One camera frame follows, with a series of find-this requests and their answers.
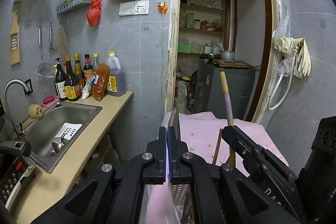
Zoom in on cream rubber gloves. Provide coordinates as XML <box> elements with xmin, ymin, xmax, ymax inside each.
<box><xmin>274</xmin><ymin>36</ymin><xmax>311</xmax><ymax>79</ymax></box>

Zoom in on dark soy sauce bottle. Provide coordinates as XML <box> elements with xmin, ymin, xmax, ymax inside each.
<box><xmin>64</xmin><ymin>55</ymin><xmax>81</xmax><ymax>101</ymax></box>

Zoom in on grey wall shelf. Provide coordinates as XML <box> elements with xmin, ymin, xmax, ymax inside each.
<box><xmin>56</xmin><ymin>0</ymin><xmax>91</xmax><ymax>14</ymax></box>

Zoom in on orange wall plug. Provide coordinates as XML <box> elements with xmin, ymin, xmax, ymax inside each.
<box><xmin>157</xmin><ymin>2</ymin><xmax>168</xmax><ymax>14</ymax></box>

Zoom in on pink floral tablecloth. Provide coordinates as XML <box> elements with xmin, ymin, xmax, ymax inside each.
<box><xmin>145</xmin><ymin>111</ymin><xmax>288</xmax><ymax>223</ymax></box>

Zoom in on pink soap dish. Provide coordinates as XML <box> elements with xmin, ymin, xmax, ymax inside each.
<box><xmin>42</xmin><ymin>96</ymin><xmax>59</xmax><ymax>109</ymax></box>

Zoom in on white hose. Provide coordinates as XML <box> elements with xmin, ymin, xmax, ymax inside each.
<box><xmin>267</xmin><ymin>56</ymin><xmax>295</xmax><ymax>111</ymax></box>

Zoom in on white perforated utensil holder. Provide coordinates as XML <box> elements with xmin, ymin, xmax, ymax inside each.
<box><xmin>167</xmin><ymin>107</ymin><xmax>194</xmax><ymax>223</ymax></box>

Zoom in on white wall switch socket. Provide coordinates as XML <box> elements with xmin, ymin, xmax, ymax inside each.
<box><xmin>118</xmin><ymin>1</ymin><xmax>149</xmax><ymax>16</ymax></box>

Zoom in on red plastic bag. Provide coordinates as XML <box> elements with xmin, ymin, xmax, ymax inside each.
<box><xmin>87</xmin><ymin>0</ymin><xmax>101</xmax><ymax>27</ymax></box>

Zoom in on green box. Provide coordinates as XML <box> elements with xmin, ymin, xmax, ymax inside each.
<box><xmin>178</xmin><ymin>44</ymin><xmax>192</xmax><ymax>53</ymax></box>

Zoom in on black wok pan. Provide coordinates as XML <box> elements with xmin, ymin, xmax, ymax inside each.
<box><xmin>0</xmin><ymin>140</ymin><xmax>32</xmax><ymax>157</ymax></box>

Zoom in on wooden grater board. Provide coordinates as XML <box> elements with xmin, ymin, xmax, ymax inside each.
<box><xmin>9</xmin><ymin>1</ymin><xmax>22</xmax><ymax>65</ymax></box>

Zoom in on loofah sponge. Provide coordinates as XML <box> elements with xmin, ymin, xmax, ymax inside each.
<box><xmin>28</xmin><ymin>104</ymin><xmax>43</xmax><ymax>119</ymax></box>

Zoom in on wooden chopstick purple band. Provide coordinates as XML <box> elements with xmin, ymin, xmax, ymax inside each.
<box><xmin>219</xmin><ymin>72</ymin><xmax>236</xmax><ymax>166</ymax></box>

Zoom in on hanging mesh strainer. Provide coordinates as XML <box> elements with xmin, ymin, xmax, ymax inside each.
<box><xmin>36</xmin><ymin>26</ymin><xmax>55</xmax><ymax>87</ymax></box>

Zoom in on orange spice packet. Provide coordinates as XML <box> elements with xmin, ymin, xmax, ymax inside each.
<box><xmin>91</xmin><ymin>63</ymin><xmax>110</xmax><ymax>101</ymax></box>

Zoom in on black pump bottle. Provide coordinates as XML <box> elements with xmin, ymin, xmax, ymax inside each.
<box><xmin>55</xmin><ymin>57</ymin><xmax>68</xmax><ymax>101</ymax></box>

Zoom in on grey cabinet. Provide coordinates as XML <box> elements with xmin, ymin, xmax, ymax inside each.
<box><xmin>192</xmin><ymin>59</ymin><xmax>255</xmax><ymax>119</ymax></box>

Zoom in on induction cooker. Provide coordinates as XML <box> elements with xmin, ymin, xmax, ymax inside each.
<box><xmin>1</xmin><ymin>151</ymin><xmax>36</xmax><ymax>211</ymax></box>

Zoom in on chrome faucet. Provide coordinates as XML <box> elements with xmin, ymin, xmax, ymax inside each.
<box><xmin>3</xmin><ymin>79</ymin><xmax>30</xmax><ymax>136</ymax></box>

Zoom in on large vinegar jug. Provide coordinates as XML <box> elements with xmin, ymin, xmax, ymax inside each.
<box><xmin>106</xmin><ymin>51</ymin><xmax>126</xmax><ymax>97</ymax></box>

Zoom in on beige kitchen counter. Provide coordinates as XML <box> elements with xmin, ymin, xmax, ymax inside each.
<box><xmin>13</xmin><ymin>90</ymin><xmax>133</xmax><ymax>223</ymax></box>

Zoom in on stainless steel sink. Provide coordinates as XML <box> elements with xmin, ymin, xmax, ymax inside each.
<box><xmin>25</xmin><ymin>102</ymin><xmax>102</xmax><ymax>173</ymax></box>

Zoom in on metal pot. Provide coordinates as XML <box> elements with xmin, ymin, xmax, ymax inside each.
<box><xmin>219</xmin><ymin>51</ymin><xmax>235</xmax><ymax>61</ymax></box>

